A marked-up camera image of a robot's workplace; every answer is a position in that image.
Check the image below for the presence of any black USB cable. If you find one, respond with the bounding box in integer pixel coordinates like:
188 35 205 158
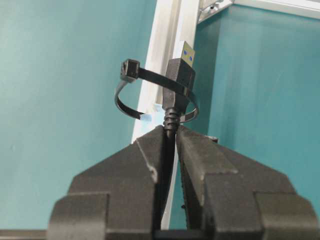
152 39 196 232

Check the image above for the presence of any aluminium extrusion frame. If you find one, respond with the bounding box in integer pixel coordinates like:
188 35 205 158
131 0 320 231

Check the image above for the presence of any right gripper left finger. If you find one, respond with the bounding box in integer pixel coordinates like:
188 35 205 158
47 126 165 240

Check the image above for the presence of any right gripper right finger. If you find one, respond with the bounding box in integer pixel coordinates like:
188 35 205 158
176 126 320 240

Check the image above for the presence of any black zip tie loop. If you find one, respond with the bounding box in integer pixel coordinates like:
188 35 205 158
114 58 199 123

